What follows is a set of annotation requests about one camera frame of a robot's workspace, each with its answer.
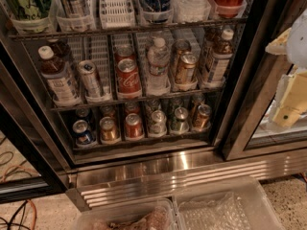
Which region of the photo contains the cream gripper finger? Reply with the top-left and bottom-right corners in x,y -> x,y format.
265,28 -> 291,55
272,69 -> 307,127

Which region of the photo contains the silver redbull can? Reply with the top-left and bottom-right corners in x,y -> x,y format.
77,60 -> 104,98

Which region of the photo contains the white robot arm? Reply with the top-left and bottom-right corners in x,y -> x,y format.
266,10 -> 307,128

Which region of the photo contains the gold can bottom right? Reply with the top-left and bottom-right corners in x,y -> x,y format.
192,104 -> 212,128

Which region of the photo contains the rear gold can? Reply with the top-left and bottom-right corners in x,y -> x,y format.
171,39 -> 191,73

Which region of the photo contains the front gold can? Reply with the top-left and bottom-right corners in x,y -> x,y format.
176,52 -> 198,84

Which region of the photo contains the green can bottom shelf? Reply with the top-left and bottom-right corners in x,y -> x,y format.
170,107 -> 189,133

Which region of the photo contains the green can shelf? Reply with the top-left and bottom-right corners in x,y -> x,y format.
6,0 -> 52,21
170,107 -> 189,133

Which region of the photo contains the silver can bottom shelf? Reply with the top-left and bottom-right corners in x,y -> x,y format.
149,110 -> 166,134

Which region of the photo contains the silver can shelf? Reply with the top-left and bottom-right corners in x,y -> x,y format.
60,0 -> 90,18
149,110 -> 166,134

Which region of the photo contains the front red coca-cola can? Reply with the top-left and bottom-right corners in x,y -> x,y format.
116,58 -> 141,94

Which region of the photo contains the rear red coca-cola can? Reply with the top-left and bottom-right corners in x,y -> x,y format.
114,45 -> 135,62

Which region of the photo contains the red can bottom shelf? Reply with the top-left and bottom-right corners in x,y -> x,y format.
125,113 -> 143,138

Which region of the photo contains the empty white basket top shelf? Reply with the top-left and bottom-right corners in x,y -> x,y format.
99,0 -> 135,29

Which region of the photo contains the gold can bottom shelf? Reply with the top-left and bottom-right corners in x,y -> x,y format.
100,117 -> 119,142

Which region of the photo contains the silver can top shelf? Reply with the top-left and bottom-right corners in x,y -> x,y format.
60,0 -> 90,18

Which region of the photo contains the blue pepsi can bottom shelf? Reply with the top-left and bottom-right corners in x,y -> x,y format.
73,120 -> 94,145

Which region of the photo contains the steel fridge base grille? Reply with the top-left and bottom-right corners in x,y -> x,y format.
66,149 -> 307,211

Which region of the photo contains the green can top shelf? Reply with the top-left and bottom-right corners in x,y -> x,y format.
6,0 -> 52,21

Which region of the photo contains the open fridge door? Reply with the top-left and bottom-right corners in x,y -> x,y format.
0,42 -> 69,203

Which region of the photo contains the front right tea bottle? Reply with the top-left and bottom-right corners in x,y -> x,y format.
204,28 -> 234,82

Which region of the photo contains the tea bottle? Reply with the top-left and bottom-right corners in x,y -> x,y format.
38,46 -> 81,106
204,28 -> 234,82

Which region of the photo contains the right clear plastic bin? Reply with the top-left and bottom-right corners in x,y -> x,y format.
173,176 -> 285,230

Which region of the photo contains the clear plastic bin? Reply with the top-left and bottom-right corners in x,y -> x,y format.
173,176 -> 285,230
70,198 -> 178,230

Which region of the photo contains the clear water bottle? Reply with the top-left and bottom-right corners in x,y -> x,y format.
147,37 -> 170,90

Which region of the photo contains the left clear plastic bin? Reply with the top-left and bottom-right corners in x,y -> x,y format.
70,198 -> 178,230

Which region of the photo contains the front left tea bottle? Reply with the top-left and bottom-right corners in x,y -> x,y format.
38,46 -> 81,106

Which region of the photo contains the orange cable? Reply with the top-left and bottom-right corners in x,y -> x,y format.
0,165 -> 38,230

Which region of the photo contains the black cable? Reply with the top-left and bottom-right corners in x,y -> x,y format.
0,136 -> 30,230

